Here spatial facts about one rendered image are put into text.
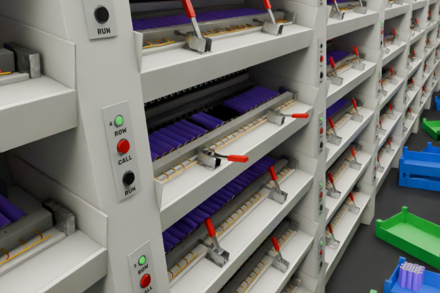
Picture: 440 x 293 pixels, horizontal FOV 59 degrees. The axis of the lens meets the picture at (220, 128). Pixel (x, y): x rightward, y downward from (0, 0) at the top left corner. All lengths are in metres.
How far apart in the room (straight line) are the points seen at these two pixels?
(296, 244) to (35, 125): 0.89
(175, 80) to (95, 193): 0.20
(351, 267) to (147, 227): 1.24
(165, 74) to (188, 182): 0.19
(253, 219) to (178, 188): 0.32
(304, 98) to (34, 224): 0.75
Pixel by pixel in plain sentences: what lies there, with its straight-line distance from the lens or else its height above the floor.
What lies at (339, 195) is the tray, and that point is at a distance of 1.41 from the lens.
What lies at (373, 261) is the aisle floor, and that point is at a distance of 1.75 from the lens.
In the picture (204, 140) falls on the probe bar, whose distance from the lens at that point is 0.71.
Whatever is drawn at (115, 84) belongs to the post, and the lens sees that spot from 0.48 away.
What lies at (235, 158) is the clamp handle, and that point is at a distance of 0.65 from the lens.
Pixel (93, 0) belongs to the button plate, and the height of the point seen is 1.04.
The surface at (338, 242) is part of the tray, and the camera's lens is 1.53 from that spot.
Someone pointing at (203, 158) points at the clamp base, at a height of 0.77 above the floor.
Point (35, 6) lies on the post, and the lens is 0.48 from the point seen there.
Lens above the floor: 1.03
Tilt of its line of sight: 18 degrees down
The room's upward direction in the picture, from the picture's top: 5 degrees counter-clockwise
